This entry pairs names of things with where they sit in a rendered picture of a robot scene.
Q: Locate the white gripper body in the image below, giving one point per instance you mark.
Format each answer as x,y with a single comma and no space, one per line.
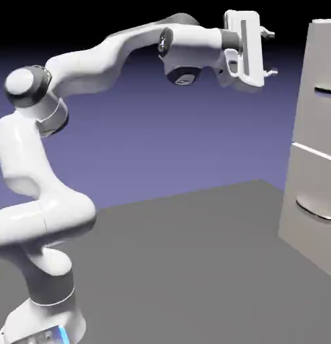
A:
252,48

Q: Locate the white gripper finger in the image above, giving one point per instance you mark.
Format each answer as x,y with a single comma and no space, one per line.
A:
270,72
267,33

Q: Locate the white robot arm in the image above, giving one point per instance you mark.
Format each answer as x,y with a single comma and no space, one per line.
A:
73,72

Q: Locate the light grey cabinet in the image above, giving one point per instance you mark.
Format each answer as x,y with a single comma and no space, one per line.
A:
310,150

